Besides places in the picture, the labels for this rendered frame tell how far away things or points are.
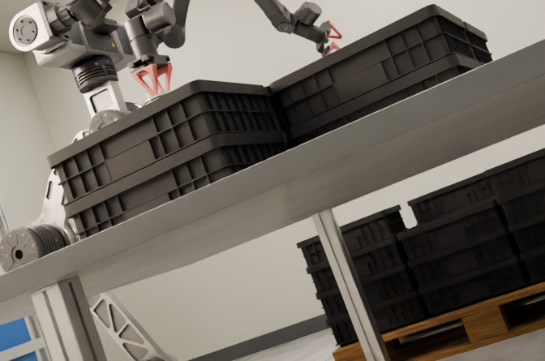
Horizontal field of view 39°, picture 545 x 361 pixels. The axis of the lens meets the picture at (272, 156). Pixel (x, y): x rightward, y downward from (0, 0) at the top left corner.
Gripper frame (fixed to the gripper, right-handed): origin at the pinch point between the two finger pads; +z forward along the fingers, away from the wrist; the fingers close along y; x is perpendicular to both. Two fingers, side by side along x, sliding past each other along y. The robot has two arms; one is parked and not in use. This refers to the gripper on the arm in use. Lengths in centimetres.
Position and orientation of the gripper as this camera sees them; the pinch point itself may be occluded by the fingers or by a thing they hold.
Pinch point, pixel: (160, 93)
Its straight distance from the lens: 193.3
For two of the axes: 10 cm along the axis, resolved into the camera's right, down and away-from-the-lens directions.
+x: -8.4, 3.4, 4.3
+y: 4.3, -0.8, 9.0
